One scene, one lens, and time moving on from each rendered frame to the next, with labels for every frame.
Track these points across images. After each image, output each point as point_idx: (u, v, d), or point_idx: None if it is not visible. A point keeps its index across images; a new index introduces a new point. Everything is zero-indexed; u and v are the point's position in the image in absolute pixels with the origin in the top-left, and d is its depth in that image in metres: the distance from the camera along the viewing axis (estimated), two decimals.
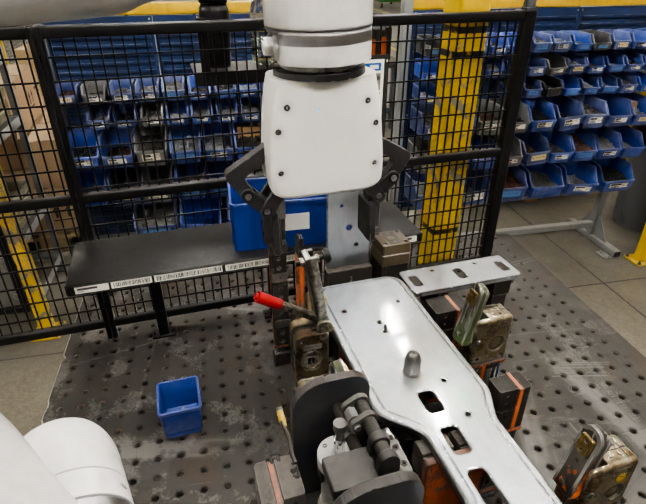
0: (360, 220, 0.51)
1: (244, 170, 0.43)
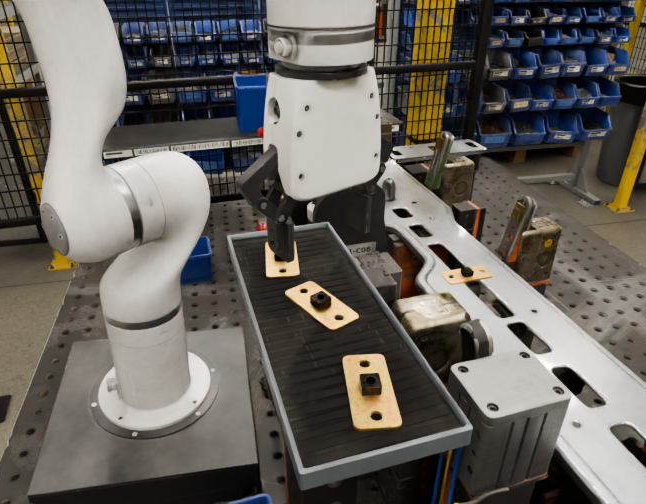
0: (350, 215, 0.52)
1: (259, 178, 0.42)
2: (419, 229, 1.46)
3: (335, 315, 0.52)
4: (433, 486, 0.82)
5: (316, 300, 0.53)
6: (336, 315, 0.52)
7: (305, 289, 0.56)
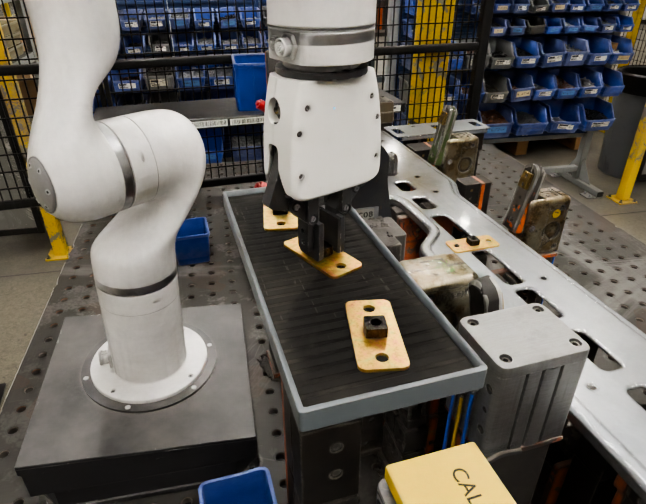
0: (324, 234, 0.51)
1: (280, 191, 0.43)
2: None
3: (337, 264, 0.49)
4: None
5: None
6: (338, 264, 0.49)
7: None
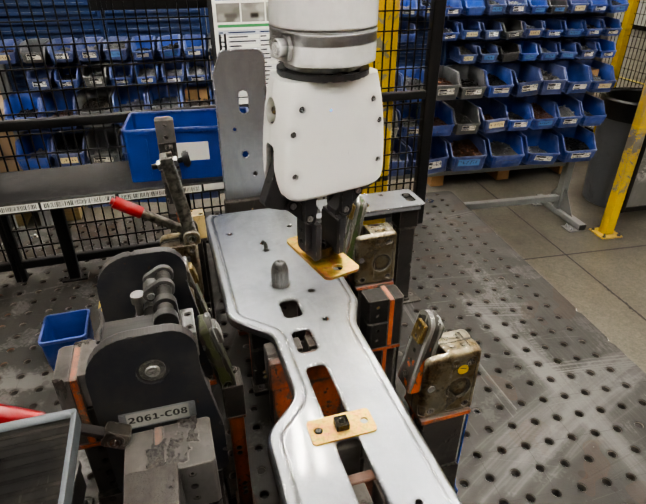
0: (325, 234, 0.51)
1: (276, 189, 0.44)
2: None
3: (334, 265, 0.49)
4: None
5: None
6: (335, 265, 0.49)
7: None
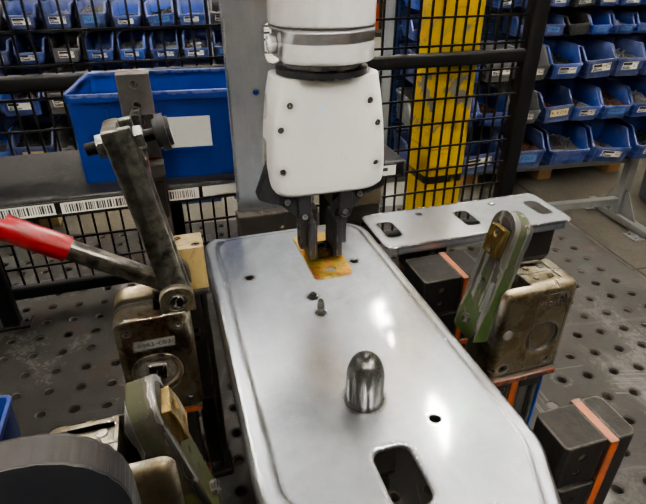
0: (327, 235, 0.50)
1: (269, 184, 0.45)
2: None
3: (329, 266, 0.48)
4: None
5: None
6: (330, 266, 0.48)
7: (316, 238, 0.53)
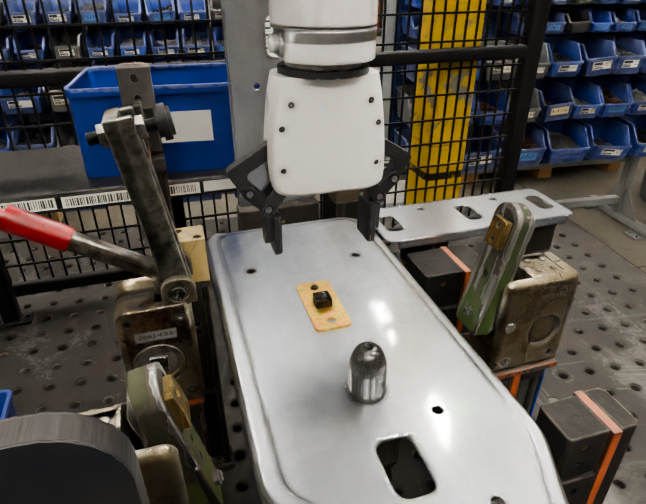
0: (360, 221, 0.51)
1: (246, 167, 0.43)
2: None
3: (329, 317, 0.52)
4: None
5: (316, 298, 0.53)
6: (330, 317, 0.52)
7: (317, 286, 0.57)
